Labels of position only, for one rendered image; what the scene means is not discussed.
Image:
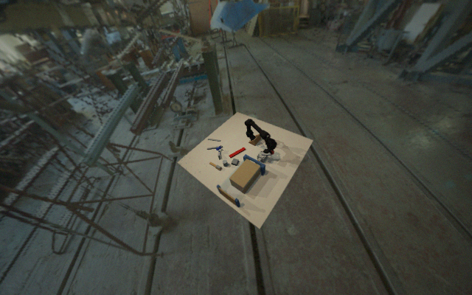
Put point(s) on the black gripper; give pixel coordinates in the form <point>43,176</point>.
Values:
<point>269,150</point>

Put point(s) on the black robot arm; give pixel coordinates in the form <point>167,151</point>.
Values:
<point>264,134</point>

